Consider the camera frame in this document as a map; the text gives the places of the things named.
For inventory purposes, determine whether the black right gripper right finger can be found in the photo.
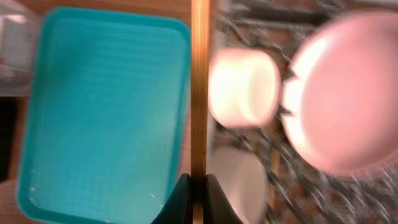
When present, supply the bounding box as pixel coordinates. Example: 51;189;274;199
203;174;243;224

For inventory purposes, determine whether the large pink plate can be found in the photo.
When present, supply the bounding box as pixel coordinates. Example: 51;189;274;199
281;11;397;176

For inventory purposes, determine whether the clear plastic waste bin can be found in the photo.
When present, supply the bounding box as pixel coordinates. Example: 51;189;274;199
1;0;40;96

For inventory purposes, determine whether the small pink bowl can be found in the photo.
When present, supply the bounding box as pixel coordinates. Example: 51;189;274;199
208;47;281;128

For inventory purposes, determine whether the teal serving tray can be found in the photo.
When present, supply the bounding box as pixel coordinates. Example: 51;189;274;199
17;7;190;223

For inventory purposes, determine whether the grey dishwasher rack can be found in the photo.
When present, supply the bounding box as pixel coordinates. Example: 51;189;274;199
208;1;397;223

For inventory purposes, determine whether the grey bowl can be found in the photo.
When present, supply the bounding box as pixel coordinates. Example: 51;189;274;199
206;146;268;224

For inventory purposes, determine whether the black tray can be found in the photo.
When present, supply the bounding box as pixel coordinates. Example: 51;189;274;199
0;97;18;182

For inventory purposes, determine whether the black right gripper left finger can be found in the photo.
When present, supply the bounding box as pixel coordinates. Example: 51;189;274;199
152;173;192;224

